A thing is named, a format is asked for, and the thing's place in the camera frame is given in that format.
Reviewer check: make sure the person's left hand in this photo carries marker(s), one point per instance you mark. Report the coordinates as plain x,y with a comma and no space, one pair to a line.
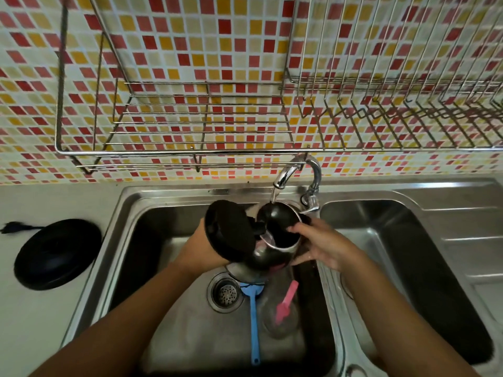
202,251

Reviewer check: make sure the person's right hand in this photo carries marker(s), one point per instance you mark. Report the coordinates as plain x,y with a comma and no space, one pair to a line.
328,247

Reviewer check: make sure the person's right fingers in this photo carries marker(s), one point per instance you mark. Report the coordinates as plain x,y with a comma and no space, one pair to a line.
304,237

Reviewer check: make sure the steel electric kettle black lid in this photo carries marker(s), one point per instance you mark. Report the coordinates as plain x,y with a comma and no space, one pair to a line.
255,235

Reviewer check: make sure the person's left forearm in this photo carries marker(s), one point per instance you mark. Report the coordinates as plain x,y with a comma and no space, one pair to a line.
118,321

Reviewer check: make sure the person's right forearm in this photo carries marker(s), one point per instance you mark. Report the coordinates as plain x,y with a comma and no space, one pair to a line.
397,321

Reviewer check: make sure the chrome sink faucet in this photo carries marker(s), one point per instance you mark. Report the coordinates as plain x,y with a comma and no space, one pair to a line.
300,178

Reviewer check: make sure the stainless steel double sink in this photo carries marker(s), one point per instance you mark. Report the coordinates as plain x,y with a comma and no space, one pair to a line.
353,278

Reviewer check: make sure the pink plastic spoon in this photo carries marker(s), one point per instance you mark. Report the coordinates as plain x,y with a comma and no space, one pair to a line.
286,304

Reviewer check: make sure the clear glass jar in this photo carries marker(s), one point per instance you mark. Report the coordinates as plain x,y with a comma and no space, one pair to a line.
281,306

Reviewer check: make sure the steel sink drain strainer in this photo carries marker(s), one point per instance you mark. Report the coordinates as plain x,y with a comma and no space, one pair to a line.
225,293

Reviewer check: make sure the black round kettle base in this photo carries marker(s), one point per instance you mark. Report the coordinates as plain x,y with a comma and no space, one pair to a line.
58,254

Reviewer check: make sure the black power plug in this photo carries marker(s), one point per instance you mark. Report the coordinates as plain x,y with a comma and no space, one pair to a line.
11,227

